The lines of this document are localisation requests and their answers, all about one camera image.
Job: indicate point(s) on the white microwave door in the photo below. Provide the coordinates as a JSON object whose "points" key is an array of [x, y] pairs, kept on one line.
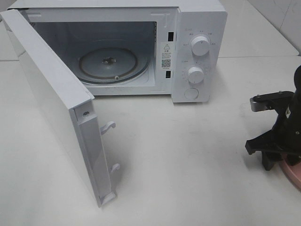
{"points": [[66, 104]]}

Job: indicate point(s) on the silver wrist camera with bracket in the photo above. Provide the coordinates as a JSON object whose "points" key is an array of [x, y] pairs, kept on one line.
{"points": [[265, 101]]}

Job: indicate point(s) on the lower white round knob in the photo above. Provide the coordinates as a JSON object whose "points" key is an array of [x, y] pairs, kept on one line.
{"points": [[195, 75]]}

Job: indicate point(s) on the upper white round knob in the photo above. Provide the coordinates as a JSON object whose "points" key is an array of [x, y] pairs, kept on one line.
{"points": [[200, 45]]}

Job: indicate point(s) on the round white door button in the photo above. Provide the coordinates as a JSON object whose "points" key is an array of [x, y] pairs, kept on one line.
{"points": [[191, 93]]}

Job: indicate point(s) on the white warning sticker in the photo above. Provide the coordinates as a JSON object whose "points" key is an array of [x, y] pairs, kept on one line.
{"points": [[166, 55]]}

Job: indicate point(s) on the white round knob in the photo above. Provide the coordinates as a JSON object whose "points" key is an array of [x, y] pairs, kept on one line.
{"points": [[195, 75], [200, 45]]}

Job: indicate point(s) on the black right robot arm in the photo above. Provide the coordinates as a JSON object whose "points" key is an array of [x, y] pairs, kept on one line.
{"points": [[297, 77]]}

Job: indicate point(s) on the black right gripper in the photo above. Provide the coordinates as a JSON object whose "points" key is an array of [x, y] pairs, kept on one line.
{"points": [[258, 144]]}

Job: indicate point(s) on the white microwave oven body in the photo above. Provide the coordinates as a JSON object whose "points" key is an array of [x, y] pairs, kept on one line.
{"points": [[73, 28]]}

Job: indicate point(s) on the pink round plate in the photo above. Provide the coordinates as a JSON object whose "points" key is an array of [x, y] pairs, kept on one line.
{"points": [[293, 173]]}

